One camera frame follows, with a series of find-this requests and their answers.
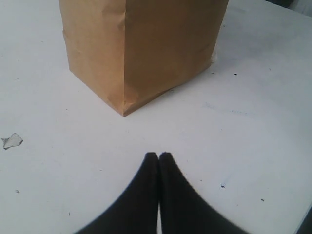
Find small clear plastic scrap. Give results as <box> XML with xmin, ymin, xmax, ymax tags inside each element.
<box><xmin>2</xmin><ymin>133</ymin><xmax>23</xmax><ymax>150</ymax></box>

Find brown paper shopping bag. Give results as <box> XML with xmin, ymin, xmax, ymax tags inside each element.
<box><xmin>59</xmin><ymin>0</ymin><xmax>228</xmax><ymax>116</ymax></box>

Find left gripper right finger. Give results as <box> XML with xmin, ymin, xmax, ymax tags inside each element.
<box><xmin>158</xmin><ymin>151</ymin><xmax>241</xmax><ymax>234</ymax></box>

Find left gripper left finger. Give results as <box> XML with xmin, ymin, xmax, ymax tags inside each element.
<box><xmin>77</xmin><ymin>153</ymin><xmax>158</xmax><ymax>234</ymax></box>

